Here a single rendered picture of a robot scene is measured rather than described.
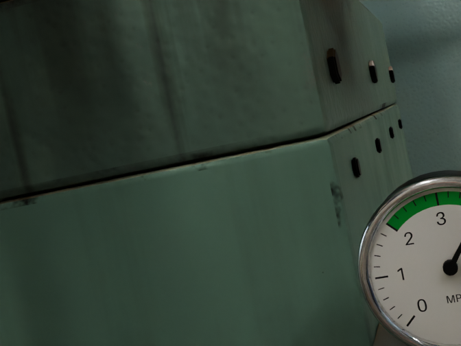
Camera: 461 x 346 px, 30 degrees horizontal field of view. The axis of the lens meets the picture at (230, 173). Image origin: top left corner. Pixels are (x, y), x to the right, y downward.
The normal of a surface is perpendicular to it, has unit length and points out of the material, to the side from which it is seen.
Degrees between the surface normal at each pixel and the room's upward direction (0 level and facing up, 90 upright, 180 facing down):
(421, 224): 90
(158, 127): 90
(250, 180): 90
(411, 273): 90
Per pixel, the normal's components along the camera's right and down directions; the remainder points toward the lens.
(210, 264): -0.24, 0.11
